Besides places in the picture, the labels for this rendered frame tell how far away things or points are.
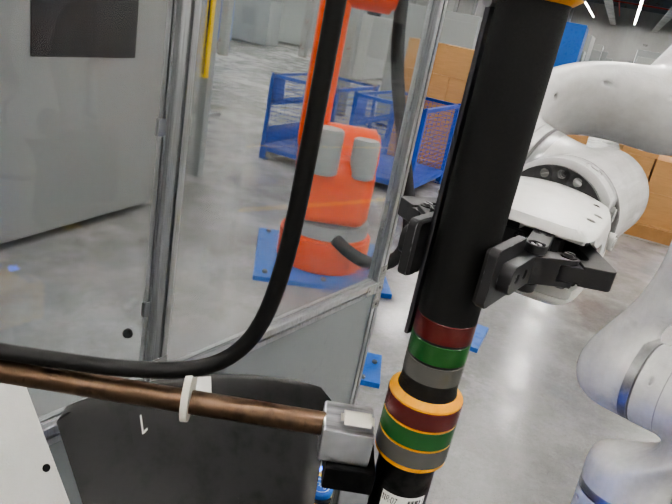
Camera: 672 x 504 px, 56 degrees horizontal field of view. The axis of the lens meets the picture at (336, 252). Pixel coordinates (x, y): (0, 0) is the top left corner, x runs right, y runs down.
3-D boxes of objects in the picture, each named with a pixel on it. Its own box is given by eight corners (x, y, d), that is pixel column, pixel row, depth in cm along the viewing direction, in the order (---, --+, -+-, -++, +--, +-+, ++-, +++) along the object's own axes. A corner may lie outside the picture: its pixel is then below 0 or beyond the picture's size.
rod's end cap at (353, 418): (341, 422, 36) (376, 428, 36) (342, 402, 38) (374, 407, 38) (335, 450, 36) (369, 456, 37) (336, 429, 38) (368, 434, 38)
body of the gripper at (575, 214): (605, 285, 45) (560, 329, 36) (476, 237, 50) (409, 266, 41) (642, 186, 43) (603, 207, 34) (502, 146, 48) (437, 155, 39)
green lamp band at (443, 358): (410, 363, 34) (415, 343, 33) (405, 333, 37) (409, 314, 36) (471, 373, 34) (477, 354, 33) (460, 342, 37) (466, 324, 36)
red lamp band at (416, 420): (386, 426, 34) (391, 408, 34) (382, 382, 38) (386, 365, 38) (463, 439, 35) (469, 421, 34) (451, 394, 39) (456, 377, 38)
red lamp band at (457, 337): (415, 342, 33) (421, 322, 33) (410, 313, 36) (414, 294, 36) (477, 353, 33) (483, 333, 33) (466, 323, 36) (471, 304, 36)
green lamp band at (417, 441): (381, 445, 35) (386, 427, 34) (378, 400, 39) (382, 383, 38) (458, 458, 35) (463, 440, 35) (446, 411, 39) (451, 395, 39)
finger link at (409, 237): (459, 254, 39) (407, 278, 33) (415, 237, 40) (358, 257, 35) (473, 205, 37) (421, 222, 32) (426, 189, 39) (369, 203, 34)
